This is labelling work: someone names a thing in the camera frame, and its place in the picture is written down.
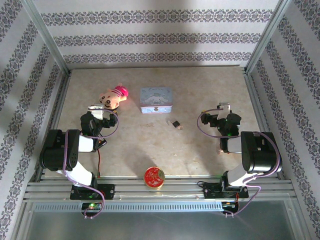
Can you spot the light blue cartoon box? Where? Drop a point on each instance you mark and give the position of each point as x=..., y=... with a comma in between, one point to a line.
x=156, y=97

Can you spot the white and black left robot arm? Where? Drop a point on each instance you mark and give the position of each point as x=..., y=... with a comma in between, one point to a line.
x=60, y=150

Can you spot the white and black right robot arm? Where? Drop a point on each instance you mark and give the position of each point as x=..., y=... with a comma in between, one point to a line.
x=260, y=152

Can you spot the cartoon boy plush doll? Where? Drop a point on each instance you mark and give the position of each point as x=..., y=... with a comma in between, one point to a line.
x=110, y=97

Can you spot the round red gold tin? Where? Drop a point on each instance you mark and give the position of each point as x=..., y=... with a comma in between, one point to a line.
x=154, y=177

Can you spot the right control board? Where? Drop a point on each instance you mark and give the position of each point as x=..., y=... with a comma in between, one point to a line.
x=230, y=205

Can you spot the left control board green light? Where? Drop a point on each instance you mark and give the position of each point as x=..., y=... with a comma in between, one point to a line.
x=92, y=205

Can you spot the grey front panel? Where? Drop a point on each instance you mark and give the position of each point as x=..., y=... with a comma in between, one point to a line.
x=160, y=227

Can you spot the aluminium right side rail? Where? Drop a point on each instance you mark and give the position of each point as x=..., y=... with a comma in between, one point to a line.
x=255, y=100

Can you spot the aluminium left side rail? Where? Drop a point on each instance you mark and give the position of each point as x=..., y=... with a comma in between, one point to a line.
x=61, y=100

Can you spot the aluminium front frame rail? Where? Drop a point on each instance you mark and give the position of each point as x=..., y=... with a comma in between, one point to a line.
x=130, y=186

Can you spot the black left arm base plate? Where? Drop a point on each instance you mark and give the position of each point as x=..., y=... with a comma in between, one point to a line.
x=110, y=191

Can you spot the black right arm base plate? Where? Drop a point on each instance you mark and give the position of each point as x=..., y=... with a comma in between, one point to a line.
x=210, y=192

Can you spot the aluminium right frame post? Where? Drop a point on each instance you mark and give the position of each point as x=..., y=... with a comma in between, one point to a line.
x=266, y=37

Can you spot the aluminium frame post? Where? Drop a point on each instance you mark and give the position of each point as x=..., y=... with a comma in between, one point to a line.
x=266, y=37
x=47, y=37

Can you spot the aluminium left frame post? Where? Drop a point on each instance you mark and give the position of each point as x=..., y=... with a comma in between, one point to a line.
x=47, y=37

